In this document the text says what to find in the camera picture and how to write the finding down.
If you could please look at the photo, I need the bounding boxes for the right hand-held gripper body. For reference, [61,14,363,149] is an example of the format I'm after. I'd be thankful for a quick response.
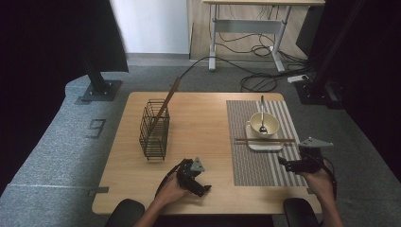
[297,136,335,174]

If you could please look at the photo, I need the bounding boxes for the black chair armrest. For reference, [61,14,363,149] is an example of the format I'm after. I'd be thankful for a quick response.
[282,198,321,227]
[104,198,147,227]

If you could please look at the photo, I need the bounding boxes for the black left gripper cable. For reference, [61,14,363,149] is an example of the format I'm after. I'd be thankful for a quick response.
[154,159,186,200]

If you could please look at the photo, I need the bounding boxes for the person's right hand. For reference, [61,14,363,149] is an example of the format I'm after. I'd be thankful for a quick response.
[300,169,336,206]

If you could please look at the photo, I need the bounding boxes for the cream ceramic bowl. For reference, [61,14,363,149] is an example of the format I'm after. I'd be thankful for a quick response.
[249,112,281,139]

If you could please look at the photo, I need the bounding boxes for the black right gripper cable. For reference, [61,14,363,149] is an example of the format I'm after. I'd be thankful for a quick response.
[321,155,339,202]

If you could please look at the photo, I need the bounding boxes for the long black floor cable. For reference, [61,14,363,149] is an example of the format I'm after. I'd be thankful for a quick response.
[180,56,249,79]

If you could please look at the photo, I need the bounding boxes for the long brown wooden chopstick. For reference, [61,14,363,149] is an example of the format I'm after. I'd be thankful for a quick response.
[148,78,183,133]

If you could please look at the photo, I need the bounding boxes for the white square plate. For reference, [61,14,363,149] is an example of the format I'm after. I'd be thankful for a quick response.
[245,121,284,152]

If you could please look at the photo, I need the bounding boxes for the black floor cable coil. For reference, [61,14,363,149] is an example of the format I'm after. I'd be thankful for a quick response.
[239,72,279,94]

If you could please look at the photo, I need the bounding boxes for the silver metal spoon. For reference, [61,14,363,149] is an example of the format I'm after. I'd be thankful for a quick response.
[258,95,269,135]

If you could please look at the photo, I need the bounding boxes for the grey floor socket plate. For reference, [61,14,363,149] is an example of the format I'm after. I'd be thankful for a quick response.
[84,118,107,140]

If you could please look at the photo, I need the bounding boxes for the black cables under desk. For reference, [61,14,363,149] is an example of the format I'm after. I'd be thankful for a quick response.
[217,31,313,69]

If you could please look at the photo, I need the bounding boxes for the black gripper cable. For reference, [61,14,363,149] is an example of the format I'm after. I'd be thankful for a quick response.
[321,155,339,202]
[154,159,186,200]

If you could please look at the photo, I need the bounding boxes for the white frame standing desk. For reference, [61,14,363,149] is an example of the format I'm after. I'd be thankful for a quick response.
[201,0,326,74]

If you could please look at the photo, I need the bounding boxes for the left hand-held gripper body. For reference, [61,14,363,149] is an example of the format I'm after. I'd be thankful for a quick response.
[176,156,206,189]

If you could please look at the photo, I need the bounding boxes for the white power strip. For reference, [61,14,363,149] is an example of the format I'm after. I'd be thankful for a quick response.
[287,74,310,84]

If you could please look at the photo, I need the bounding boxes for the grey striped woven placemat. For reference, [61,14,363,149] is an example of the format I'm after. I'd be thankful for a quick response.
[226,99,317,187]

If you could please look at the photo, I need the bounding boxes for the black curtain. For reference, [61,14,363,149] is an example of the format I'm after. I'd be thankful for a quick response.
[315,0,401,174]
[0,0,130,195]

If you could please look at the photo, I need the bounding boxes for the person's left hand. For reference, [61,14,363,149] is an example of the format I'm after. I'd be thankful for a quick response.
[155,172,192,207]

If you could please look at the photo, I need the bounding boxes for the black metal stand with base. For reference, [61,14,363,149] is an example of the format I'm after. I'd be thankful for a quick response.
[80,50,123,103]
[294,0,368,110]

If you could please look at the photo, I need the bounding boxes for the black flat panel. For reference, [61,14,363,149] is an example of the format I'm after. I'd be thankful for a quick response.
[295,5,326,60]

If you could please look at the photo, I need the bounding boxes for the dark wire cutlery basket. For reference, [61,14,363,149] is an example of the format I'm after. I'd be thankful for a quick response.
[139,98,171,162]

